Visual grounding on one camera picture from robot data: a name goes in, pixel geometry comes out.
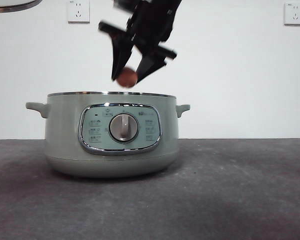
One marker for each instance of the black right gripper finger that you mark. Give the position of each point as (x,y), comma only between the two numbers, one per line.
(151,66)
(121,52)

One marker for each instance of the brown egg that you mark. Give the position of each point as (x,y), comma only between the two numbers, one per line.
(127,79)

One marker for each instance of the glass lid with green knob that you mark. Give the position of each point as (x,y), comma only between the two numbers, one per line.
(12,7)

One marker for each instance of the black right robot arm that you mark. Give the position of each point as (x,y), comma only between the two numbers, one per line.
(157,10)

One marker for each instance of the pale green electric cooking pot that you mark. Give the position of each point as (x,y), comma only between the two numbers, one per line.
(62,125)

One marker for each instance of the white wall socket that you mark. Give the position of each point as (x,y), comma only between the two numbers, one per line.
(78,11)
(294,13)

